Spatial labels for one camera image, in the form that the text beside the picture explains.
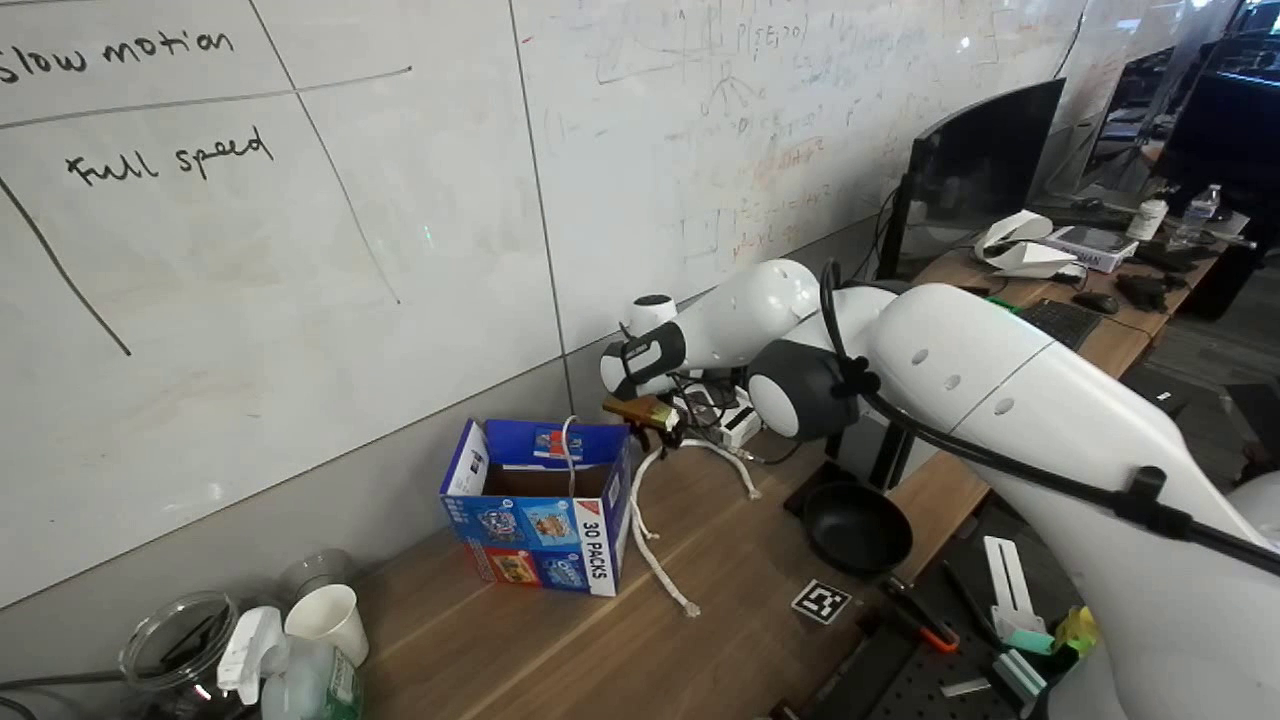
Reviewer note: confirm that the blue cardboard box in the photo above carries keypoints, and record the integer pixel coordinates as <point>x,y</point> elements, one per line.
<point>534,525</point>

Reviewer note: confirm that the small clear bottle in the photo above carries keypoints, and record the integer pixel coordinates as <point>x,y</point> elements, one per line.
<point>1203,214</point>

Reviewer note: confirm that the black monitor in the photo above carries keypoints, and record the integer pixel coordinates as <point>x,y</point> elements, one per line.
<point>973,173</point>

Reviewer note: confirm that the teal plastic part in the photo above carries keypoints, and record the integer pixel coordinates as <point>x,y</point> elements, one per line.
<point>1025,667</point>

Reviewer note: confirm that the white paper cup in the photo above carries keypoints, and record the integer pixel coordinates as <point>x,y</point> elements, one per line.
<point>324,623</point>

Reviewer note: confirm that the white plastic strip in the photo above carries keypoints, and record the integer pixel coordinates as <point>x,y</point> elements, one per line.
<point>1009,582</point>

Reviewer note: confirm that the glass jar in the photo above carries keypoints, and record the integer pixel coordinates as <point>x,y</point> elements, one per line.
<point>172,645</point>

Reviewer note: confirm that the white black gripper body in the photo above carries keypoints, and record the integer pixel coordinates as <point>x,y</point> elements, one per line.
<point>643,360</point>

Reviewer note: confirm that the black bowl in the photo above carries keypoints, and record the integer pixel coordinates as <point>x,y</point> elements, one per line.
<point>854,525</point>

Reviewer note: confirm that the clear plastic cup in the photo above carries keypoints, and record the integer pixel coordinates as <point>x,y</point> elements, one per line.
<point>318,575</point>

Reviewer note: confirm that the white phone box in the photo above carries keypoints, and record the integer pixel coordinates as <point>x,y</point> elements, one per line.
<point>738,425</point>

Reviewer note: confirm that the yellow toy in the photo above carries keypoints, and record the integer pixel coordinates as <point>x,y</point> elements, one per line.
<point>1080,627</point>

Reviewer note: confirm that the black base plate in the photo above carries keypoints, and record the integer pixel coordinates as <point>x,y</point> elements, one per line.
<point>961,685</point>

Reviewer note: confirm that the black keyboard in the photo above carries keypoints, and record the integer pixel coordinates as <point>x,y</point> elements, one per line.
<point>1067,321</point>

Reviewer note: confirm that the black white tag marker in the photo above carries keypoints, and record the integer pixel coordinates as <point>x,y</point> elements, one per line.
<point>821,600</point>

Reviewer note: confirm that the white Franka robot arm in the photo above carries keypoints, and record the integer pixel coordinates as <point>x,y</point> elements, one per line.
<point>1043,403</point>

